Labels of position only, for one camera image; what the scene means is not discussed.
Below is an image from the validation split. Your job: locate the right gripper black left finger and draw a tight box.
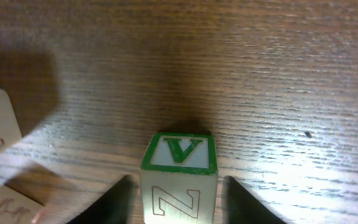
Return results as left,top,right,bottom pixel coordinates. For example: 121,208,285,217
67,175,137,224

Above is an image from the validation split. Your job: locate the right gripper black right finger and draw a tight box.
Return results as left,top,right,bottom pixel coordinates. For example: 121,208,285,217
224,176,285,224

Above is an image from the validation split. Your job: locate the wooden block red animal drawing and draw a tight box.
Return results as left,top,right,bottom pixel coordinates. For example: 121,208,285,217
0,185,44,224

